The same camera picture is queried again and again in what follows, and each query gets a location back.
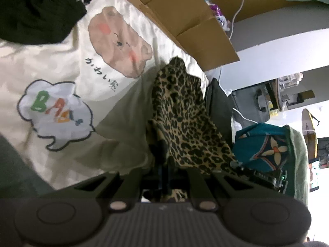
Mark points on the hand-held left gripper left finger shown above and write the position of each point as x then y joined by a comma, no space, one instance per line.
136,185

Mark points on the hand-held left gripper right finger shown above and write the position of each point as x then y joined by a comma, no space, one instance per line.
199,187

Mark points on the leopard print pants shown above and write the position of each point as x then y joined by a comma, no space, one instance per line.
180,113

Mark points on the sage green cloth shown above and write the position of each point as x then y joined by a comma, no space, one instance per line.
299,159

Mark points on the round wooden board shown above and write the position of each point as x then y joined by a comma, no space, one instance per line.
312,144

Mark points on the folded dark garment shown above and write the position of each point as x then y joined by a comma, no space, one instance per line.
218,105

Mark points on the clear plastic jar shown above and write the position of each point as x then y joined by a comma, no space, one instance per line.
290,81

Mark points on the person's grey trouser leg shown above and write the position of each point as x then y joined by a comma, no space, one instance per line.
18,169

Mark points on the white bear printed blanket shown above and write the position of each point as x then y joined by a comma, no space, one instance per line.
64,64

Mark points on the purple white packet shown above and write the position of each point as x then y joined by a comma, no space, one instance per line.
218,12

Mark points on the brown cardboard sheet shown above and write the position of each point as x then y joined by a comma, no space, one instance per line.
185,12

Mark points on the black garment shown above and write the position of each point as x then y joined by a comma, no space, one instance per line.
38,10

